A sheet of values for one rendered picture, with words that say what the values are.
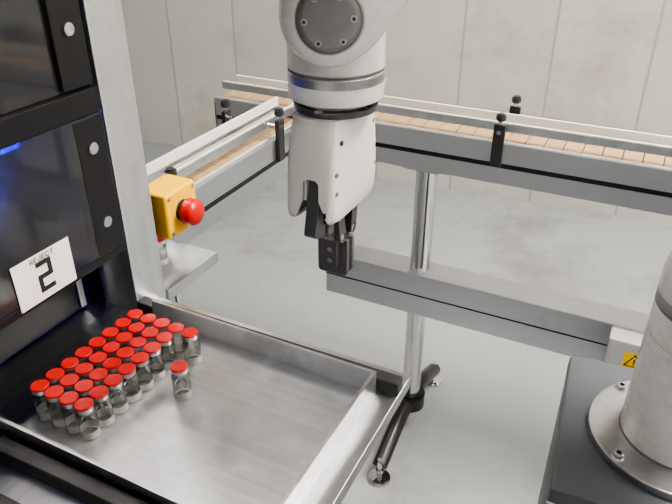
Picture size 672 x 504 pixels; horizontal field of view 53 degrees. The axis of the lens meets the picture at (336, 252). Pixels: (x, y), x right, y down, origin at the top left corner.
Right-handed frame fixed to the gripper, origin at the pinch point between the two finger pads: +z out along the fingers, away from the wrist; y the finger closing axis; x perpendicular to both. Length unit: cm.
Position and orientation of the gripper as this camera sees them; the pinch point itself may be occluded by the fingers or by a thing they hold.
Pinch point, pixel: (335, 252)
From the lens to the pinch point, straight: 67.0
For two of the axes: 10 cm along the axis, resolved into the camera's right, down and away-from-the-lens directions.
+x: 9.0, 2.2, -3.8
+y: -4.4, 4.5, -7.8
